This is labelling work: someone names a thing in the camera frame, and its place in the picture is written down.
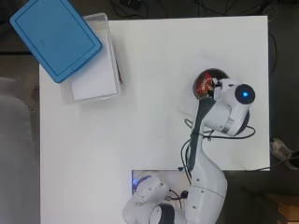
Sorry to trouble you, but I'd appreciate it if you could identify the black round plug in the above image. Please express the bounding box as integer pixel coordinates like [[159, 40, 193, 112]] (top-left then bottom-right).
[[178, 189, 191, 201]]

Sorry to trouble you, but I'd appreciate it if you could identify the brown round tub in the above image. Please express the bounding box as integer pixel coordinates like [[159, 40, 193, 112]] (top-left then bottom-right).
[[192, 67, 230, 101]]

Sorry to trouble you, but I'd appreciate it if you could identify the red snack bag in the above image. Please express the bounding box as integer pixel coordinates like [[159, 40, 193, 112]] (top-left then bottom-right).
[[196, 72, 216, 97]]

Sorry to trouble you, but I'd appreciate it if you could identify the clear plastic box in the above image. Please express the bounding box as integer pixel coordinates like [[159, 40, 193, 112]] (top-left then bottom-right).
[[59, 12, 123, 105]]

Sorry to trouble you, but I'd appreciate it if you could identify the person's shoe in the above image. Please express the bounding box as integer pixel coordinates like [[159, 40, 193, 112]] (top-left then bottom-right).
[[270, 138, 299, 171]]

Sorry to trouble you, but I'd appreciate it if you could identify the black power adapter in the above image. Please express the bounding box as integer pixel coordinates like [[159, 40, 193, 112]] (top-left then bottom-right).
[[119, 0, 142, 11]]

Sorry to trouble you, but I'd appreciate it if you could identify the grey cable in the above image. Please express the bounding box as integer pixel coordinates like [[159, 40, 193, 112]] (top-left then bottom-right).
[[246, 156, 299, 173]]

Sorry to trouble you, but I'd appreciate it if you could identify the thin black floor cable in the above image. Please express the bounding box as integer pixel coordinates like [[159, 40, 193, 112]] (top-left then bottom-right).
[[267, 31, 278, 77]]

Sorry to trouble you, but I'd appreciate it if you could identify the blue box lid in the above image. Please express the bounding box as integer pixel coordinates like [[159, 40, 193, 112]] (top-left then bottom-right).
[[8, 0, 104, 84]]

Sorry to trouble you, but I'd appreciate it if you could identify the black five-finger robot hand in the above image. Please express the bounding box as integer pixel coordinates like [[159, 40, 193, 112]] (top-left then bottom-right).
[[210, 77, 223, 101]]

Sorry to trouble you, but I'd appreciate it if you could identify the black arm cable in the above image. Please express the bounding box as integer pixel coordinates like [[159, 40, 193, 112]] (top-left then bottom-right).
[[179, 117, 257, 186]]

